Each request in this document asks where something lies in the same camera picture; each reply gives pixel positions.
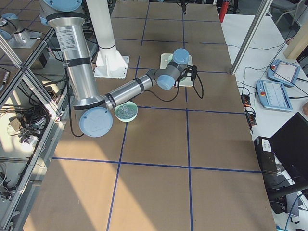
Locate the blue teach pendant near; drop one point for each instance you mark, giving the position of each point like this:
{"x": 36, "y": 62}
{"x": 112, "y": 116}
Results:
{"x": 272, "y": 95}

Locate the aluminium frame post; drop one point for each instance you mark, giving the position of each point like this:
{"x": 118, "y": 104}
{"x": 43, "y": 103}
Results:
{"x": 261, "y": 12}

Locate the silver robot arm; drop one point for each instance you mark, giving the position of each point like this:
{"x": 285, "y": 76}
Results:
{"x": 93, "y": 110}

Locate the blue teach pendant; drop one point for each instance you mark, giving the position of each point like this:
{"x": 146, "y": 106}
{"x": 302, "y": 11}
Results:
{"x": 272, "y": 95}
{"x": 284, "y": 72}

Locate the black box with labels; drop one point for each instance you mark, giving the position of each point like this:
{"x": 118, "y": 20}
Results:
{"x": 265, "y": 155}

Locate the pale green serving tray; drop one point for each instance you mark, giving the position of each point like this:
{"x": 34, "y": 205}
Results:
{"x": 164, "y": 61}

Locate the red cylinder tube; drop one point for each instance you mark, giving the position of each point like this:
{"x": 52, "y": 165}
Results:
{"x": 223, "y": 10}

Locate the blue teach pendant far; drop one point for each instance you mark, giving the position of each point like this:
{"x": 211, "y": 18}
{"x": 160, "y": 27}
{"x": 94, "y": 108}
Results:
{"x": 284, "y": 72}

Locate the black laptop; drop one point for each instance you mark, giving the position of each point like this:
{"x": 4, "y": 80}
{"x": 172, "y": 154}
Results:
{"x": 290, "y": 146}

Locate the green bowl with ice cubes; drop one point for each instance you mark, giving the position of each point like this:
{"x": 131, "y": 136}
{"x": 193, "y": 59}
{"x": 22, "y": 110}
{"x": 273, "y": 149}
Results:
{"x": 126, "y": 112}

